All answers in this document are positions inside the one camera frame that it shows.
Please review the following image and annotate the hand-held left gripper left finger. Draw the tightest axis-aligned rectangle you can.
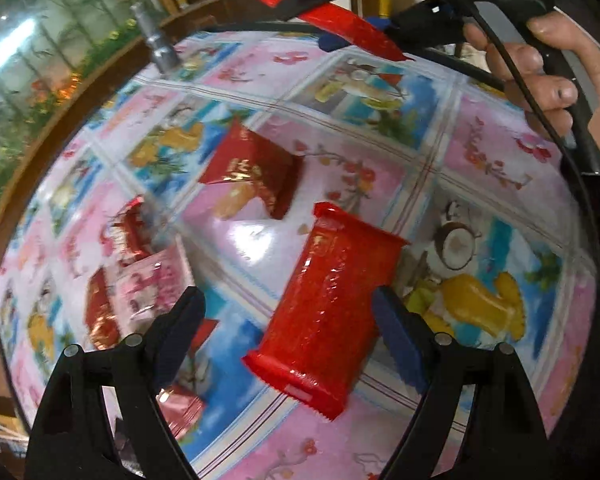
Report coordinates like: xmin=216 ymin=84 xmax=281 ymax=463
xmin=24 ymin=286 xmax=207 ymax=480

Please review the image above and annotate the flower and bamboo glass panel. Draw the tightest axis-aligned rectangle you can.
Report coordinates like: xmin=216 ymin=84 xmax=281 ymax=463
xmin=0 ymin=0 xmax=181 ymax=251

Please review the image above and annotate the pink snack packet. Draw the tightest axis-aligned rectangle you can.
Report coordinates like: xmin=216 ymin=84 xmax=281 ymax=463
xmin=111 ymin=247 xmax=197 ymax=337
xmin=157 ymin=384 xmax=207 ymax=440

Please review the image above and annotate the silver flashlight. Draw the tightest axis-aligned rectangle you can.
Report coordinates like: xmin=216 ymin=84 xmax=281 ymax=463
xmin=130 ymin=2 xmax=181 ymax=73

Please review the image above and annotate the black cable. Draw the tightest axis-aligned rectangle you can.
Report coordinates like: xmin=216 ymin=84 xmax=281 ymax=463
xmin=450 ymin=0 xmax=578 ymax=151

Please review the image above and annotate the bright red snack packet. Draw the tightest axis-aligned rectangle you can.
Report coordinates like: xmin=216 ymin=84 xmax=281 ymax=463
xmin=242 ymin=202 xmax=411 ymax=421
xmin=254 ymin=0 xmax=408 ymax=63

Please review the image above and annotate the dark red foil snack packet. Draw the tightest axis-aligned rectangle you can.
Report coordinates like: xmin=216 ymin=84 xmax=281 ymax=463
xmin=84 ymin=267 xmax=132 ymax=352

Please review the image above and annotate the printed tablecloth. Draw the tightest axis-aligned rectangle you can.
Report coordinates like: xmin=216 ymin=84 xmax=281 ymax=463
xmin=0 ymin=27 xmax=600 ymax=480

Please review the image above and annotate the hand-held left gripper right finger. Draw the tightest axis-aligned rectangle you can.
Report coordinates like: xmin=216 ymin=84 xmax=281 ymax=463
xmin=371 ymin=285 xmax=554 ymax=480

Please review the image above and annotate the red white snack packet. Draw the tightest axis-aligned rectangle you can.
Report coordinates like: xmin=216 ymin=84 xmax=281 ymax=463
xmin=111 ymin=196 xmax=155 ymax=267

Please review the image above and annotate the dark red gold-print snack packet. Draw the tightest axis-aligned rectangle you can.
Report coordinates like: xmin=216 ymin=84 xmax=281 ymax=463
xmin=198 ymin=120 xmax=305 ymax=221

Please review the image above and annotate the person's right hand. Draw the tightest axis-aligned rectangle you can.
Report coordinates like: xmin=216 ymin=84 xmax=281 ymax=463
xmin=464 ymin=11 xmax=600 ymax=147

